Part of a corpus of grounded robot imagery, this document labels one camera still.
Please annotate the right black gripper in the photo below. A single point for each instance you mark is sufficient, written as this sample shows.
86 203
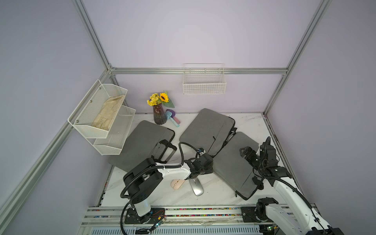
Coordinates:
252 153

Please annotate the white wire wall basket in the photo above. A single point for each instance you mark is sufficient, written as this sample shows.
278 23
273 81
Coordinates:
204 79

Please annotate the beige cloth in shelf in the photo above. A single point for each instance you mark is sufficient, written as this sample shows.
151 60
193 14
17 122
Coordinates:
108 112

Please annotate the light blue toy shovel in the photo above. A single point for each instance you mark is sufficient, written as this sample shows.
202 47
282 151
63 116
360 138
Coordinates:
168 117

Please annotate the purple toy shovel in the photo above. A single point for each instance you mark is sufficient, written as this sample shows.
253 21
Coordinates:
173 116

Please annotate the silver computer mouse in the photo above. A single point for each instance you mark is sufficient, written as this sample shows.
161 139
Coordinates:
196 186

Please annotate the white two-tier mesh shelf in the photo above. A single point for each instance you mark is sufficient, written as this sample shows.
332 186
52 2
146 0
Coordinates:
105 142

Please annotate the aluminium frame rails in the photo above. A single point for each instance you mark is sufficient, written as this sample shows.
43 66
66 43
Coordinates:
64 68

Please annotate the yellow artificial sunflowers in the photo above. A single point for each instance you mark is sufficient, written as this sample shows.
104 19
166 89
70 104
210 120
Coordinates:
160 98

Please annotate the pink computer mouse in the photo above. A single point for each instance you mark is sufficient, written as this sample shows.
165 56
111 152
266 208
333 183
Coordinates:
177 184

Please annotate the grey laptop bag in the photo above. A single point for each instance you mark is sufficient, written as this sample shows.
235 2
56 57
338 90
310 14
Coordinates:
209 131
236 171
147 140

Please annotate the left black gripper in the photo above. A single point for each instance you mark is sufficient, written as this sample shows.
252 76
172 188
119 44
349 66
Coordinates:
209 170

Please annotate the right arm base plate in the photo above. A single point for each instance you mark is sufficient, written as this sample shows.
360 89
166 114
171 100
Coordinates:
249 214

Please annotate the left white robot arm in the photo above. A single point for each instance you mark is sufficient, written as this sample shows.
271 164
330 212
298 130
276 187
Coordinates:
142 180

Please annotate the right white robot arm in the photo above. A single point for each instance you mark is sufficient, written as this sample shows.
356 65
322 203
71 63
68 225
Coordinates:
307 220

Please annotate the dark glass vase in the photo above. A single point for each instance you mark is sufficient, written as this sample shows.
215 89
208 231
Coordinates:
159 114

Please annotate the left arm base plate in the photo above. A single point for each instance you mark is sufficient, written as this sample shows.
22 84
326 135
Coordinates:
131 216

